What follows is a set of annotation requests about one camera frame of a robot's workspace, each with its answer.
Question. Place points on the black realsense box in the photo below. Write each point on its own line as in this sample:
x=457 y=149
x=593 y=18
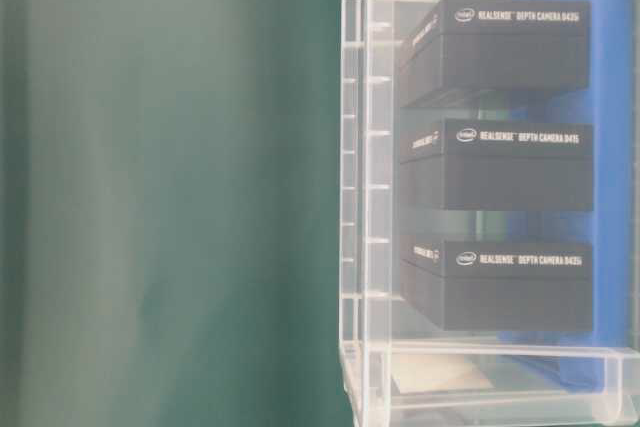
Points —
x=465 y=48
x=486 y=165
x=480 y=285

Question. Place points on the clear plastic storage case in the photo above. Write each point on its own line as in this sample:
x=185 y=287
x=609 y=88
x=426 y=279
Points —
x=398 y=368

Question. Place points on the blue liner sheet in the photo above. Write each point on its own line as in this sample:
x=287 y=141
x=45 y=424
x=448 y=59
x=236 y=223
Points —
x=606 y=105

